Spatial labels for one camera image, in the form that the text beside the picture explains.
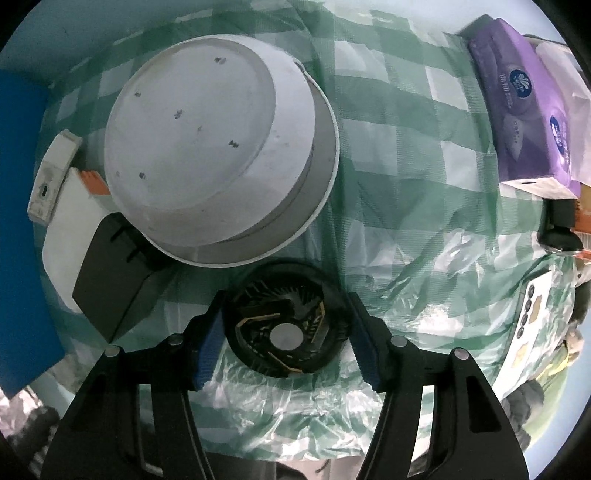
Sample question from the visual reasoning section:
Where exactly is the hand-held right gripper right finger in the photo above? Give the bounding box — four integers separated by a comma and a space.
348, 291, 530, 480

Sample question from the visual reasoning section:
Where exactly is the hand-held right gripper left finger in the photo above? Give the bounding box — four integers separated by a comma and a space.
41, 290, 226, 480

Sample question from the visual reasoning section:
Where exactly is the black round fan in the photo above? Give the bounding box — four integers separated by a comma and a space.
222, 260, 355, 380

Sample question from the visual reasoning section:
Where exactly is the white paper bowl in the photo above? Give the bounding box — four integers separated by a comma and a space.
103, 36, 341, 268

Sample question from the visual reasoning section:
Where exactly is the black charger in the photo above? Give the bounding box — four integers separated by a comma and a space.
72, 211, 174, 345

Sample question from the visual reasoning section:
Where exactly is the green checked cloth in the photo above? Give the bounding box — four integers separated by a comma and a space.
33, 0, 580, 464

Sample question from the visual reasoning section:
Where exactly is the white remote with round buttons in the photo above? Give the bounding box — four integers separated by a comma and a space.
495, 269, 556, 398

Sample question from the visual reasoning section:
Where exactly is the white power bank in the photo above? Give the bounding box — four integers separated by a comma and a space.
41, 166, 122, 315

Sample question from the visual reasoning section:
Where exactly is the silver quilted blanket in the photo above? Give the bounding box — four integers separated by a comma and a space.
0, 388, 61, 462

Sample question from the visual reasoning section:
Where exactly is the blue cardboard box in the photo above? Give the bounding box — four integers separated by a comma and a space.
0, 68, 66, 401

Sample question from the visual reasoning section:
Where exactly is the black cylinder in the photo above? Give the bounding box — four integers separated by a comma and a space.
539, 198, 585, 256

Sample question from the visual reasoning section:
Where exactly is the white plug charger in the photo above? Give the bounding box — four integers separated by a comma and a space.
27, 129, 85, 225

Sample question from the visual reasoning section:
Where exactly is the purple tissue pack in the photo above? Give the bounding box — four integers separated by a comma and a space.
467, 17, 591, 200

